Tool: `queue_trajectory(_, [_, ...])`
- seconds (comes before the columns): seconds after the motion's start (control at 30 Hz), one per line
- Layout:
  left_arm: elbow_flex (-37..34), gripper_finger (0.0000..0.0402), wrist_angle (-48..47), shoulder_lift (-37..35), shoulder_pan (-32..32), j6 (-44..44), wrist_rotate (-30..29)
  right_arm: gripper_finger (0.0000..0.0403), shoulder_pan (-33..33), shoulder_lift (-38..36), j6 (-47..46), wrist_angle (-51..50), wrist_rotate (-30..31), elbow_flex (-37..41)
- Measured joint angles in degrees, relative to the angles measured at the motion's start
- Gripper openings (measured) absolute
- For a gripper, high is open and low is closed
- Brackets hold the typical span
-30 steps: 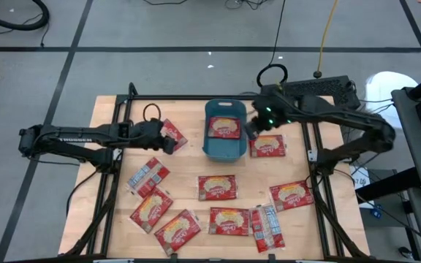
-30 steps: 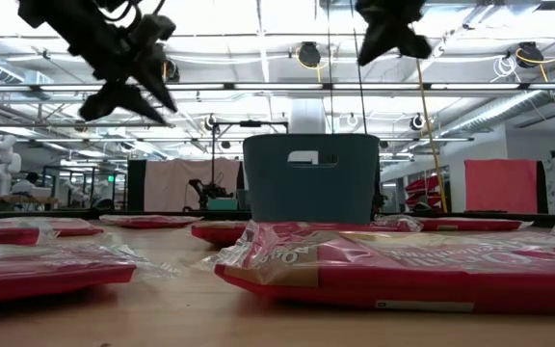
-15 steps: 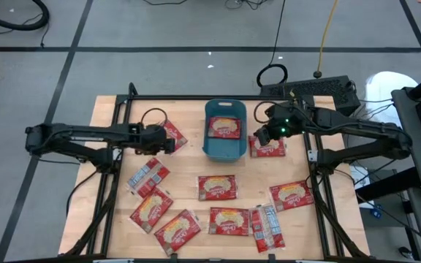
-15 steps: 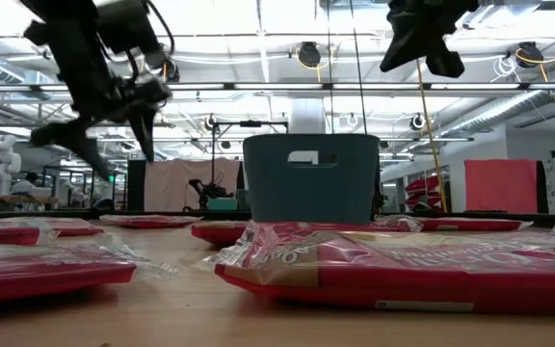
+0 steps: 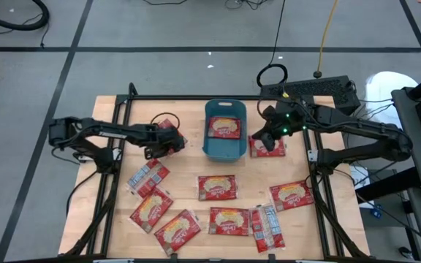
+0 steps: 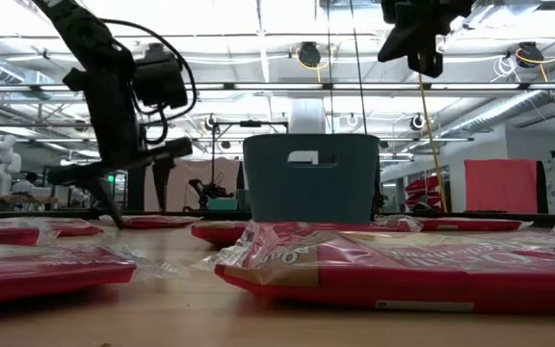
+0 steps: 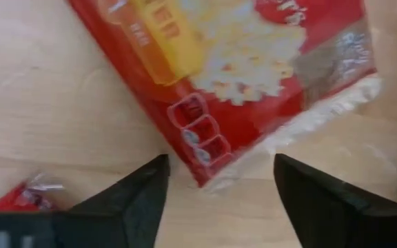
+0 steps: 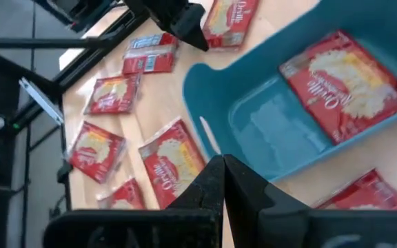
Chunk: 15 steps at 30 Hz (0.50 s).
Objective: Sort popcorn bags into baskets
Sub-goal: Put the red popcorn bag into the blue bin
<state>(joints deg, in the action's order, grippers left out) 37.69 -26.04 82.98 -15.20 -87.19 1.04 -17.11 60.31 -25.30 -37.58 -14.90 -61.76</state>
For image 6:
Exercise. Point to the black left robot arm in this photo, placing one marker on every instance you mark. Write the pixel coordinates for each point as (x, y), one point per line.
(80, 29)

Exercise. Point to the teal box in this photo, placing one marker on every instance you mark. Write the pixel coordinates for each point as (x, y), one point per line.
(222, 205)

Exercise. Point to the coral red panel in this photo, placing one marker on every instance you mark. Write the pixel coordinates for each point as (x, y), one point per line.
(501, 185)

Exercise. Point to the person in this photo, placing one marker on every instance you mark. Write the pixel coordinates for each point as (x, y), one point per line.
(27, 185)

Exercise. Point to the teal plastic basket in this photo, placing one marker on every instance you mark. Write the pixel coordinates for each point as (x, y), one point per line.
(277, 193)

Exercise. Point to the red stacked items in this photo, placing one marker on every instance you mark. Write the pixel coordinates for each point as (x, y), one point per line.
(419, 188)

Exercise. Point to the black background robot arm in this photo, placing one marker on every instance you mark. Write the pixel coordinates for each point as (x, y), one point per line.
(205, 190)

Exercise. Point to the silver ventilation duct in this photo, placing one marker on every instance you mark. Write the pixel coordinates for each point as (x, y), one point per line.
(499, 113)

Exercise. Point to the pink curtain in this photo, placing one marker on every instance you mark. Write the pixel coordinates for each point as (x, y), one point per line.
(186, 173)

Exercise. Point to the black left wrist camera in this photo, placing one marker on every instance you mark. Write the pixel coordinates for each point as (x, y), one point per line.
(159, 82)

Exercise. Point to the black background stand frame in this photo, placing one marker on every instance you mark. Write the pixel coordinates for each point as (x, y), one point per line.
(251, 124)

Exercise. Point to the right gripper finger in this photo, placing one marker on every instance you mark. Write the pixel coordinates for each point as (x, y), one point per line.
(427, 62)
(398, 45)

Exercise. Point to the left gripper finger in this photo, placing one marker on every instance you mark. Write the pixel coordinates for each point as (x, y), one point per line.
(164, 168)
(82, 176)

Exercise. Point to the white column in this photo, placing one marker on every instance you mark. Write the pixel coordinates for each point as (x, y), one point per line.
(308, 118)

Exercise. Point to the black cabinet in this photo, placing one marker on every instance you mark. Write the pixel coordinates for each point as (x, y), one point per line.
(135, 193)

